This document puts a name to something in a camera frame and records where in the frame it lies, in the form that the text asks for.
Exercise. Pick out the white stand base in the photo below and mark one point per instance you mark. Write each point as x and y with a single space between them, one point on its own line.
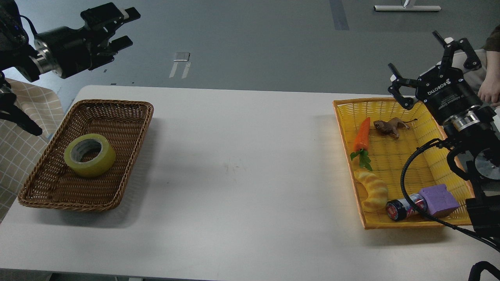
407 5

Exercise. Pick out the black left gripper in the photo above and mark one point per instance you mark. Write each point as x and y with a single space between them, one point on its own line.
67 52

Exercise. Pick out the brown wicker basket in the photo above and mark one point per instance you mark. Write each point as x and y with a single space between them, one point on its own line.
55 184

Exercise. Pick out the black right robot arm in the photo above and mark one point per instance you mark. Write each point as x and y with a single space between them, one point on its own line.
471 141

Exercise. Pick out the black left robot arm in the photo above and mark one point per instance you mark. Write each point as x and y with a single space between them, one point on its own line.
16 51

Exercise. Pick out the purple foam block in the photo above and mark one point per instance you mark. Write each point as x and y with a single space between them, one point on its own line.
440 202

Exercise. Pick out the yellow tape roll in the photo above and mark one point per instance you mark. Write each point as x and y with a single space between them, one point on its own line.
79 147

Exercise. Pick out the small dark red-labelled jar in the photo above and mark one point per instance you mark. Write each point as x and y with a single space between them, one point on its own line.
400 209

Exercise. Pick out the yellow toy croissant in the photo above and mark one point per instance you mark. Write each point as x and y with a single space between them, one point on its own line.
378 193

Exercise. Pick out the person in beige trousers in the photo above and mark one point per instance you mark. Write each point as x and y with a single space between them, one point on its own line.
489 56

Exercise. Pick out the beige checkered cloth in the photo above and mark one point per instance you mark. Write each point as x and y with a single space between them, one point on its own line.
19 150

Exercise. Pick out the brown toy animal figure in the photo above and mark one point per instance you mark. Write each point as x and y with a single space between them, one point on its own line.
391 126

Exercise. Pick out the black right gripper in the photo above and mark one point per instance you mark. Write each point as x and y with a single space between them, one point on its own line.
447 97

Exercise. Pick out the yellow plastic basket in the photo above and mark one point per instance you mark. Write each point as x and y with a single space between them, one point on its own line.
388 155

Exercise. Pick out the person's lower hand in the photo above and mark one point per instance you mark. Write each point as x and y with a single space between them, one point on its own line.
490 90

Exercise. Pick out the orange toy carrot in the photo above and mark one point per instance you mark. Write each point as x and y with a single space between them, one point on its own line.
361 146

